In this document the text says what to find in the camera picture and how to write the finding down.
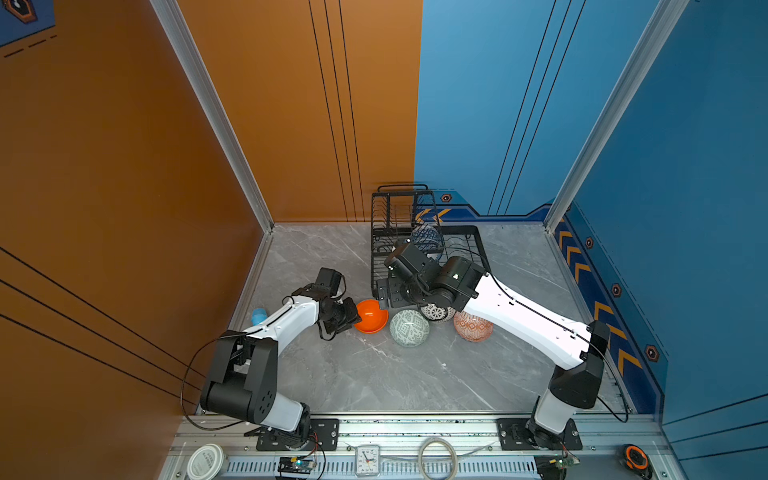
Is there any orange plastic bowl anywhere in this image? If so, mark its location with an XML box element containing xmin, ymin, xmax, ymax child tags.
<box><xmin>354</xmin><ymin>299</ymin><xmax>388</xmax><ymax>334</ymax></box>

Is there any blue geometric pattern bowl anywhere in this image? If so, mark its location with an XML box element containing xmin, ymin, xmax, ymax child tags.
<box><xmin>410</xmin><ymin>224</ymin><xmax>443</xmax><ymax>254</ymax></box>

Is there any white lattice bowl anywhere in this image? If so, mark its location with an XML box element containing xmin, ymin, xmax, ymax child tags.
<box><xmin>420</xmin><ymin>304</ymin><xmax>456</xmax><ymax>323</ymax></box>

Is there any green patterned bowl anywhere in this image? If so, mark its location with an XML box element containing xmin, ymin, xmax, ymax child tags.
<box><xmin>389</xmin><ymin>310</ymin><xmax>430</xmax><ymax>348</ymax></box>

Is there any black wire dish rack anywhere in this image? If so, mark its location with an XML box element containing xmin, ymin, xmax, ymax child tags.
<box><xmin>370</xmin><ymin>183</ymin><xmax>490</xmax><ymax>305</ymax></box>

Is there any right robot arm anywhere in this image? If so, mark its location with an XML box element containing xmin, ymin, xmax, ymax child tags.
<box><xmin>384</xmin><ymin>242</ymin><xmax>610</xmax><ymax>450</ymax></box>

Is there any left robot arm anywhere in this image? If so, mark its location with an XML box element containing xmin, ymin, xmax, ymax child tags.
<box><xmin>182</xmin><ymin>267</ymin><xmax>361</xmax><ymax>449</ymax></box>

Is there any light blue cylinder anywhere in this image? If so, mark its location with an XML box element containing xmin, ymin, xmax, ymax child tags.
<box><xmin>251</xmin><ymin>308</ymin><xmax>268</xmax><ymax>326</ymax></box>

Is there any red patterned bowl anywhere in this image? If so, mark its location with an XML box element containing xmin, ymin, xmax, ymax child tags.
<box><xmin>453</xmin><ymin>312</ymin><xmax>494</xmax><ymax>343</ymax></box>

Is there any small white clock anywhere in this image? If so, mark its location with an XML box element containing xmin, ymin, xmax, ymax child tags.
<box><xmin>355</xmin><ymin>444</ymin><xmax>381</xmax><ymax>478</ymax></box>

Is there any left green circuit board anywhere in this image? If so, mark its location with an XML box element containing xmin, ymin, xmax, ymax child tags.
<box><xmin>276</xmin><ymin>456</ymin><xmax>318</xmax><ymax>479</ymax></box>

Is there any white round lid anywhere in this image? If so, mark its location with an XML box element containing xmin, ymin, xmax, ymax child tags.
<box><xmin>186</xmin><ymin>443</ymin><xmax>229</xmax><ymax>480</ymax></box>

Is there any right circuit board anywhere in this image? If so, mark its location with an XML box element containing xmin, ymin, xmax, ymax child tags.
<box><xmin>549</xmin><ymin>454</ymin><xmax>581</xmax><ymax>470</ymax></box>

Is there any orange black tape measure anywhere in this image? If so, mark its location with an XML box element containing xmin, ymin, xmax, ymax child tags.
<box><xmin>618</xmin><ymin>444</ymin><xmax>654</xmax><ymax>480</ymax></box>

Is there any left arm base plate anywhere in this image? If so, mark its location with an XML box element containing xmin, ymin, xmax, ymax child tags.
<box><xmin>256</xmin><ymin>418</ymin><xmax>339</xmax><ymax>452</ymax></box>

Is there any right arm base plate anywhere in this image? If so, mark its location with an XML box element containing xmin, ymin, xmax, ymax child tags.
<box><xmin>496</xmin><ymin>418</ymin><xmax>583</xmax><ymax>451</ymax></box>

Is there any coiled white cable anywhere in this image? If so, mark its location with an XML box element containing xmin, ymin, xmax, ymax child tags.
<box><xmin>418</xmin><ymin>437</ymin><xmax>459</xmax><ymax>480</ymax></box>

